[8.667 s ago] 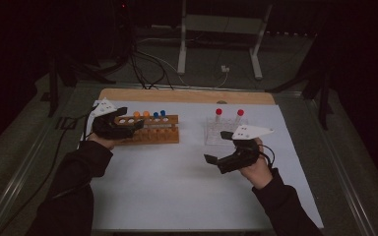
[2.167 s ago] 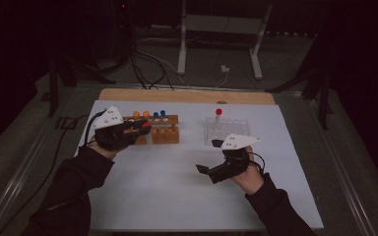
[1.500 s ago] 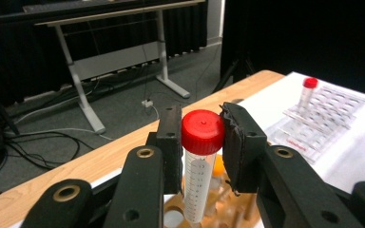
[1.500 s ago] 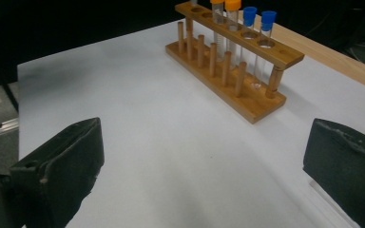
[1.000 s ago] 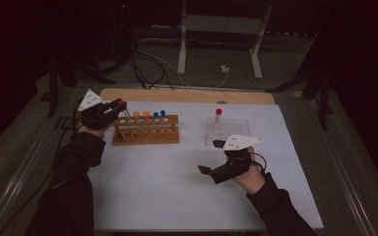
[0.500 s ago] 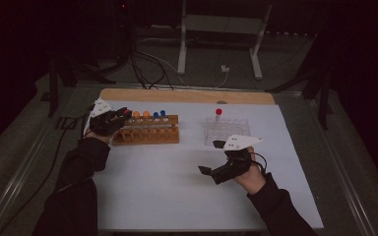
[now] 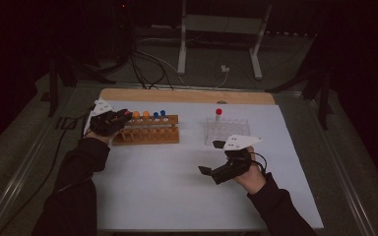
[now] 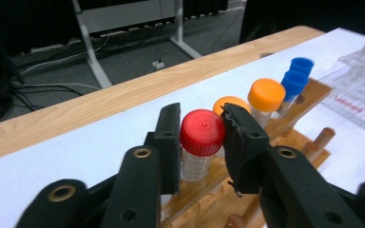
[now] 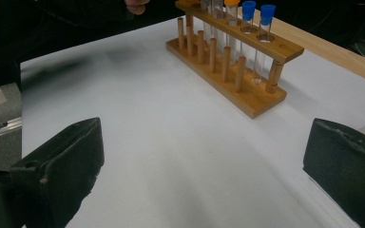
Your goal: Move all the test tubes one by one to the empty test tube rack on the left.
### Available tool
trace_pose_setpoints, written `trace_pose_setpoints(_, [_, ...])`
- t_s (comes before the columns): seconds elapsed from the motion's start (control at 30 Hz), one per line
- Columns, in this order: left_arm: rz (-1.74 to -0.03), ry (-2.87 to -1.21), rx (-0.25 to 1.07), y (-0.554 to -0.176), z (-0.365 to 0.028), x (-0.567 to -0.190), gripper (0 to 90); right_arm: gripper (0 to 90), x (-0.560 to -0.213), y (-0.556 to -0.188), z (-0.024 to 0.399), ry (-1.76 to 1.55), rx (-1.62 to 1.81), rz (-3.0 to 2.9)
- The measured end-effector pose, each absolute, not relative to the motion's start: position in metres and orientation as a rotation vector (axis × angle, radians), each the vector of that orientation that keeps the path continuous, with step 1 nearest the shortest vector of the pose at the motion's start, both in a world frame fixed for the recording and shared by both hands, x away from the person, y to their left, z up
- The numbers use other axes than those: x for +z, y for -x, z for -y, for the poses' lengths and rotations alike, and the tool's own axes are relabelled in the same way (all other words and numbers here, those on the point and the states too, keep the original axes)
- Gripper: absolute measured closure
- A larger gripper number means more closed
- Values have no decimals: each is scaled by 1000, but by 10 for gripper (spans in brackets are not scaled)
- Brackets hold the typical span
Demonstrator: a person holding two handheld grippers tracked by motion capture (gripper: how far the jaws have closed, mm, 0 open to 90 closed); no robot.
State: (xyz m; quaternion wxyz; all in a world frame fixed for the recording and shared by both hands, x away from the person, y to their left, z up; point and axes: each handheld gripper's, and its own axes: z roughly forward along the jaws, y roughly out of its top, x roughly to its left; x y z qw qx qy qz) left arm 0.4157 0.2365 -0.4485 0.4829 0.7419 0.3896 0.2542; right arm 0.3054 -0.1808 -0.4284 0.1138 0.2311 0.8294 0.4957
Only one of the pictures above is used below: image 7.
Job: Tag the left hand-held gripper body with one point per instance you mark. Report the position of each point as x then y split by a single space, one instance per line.
101 106

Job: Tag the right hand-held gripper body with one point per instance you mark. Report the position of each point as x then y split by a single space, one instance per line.
241 142

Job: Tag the orange-capped test tube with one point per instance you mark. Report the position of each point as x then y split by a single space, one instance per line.
146 114
136 114

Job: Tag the clear plastic test tube rack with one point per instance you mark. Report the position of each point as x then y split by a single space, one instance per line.
223 129

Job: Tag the blue-capped test tube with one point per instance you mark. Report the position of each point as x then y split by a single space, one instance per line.
163 113
156 115

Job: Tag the wooden test tube rack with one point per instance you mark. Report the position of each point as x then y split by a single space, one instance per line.
151 136

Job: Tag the person's left hand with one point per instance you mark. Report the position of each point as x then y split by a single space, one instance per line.
104 139

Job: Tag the person's right hand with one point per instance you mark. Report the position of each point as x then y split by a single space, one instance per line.
252 182

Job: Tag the white table mat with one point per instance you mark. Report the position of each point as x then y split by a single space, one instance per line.
177 190

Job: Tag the black stand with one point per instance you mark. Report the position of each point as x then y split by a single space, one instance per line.
324 105
53 95

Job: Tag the white plug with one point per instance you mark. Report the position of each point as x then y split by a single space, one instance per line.
224 68

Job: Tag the white metal stand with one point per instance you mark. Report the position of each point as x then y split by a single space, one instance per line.
182 49

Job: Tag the dark equipment tower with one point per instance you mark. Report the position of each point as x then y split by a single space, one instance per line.
123 19

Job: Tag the metal floor rail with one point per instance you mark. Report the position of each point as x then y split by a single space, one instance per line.
88 86
341 170
16 183

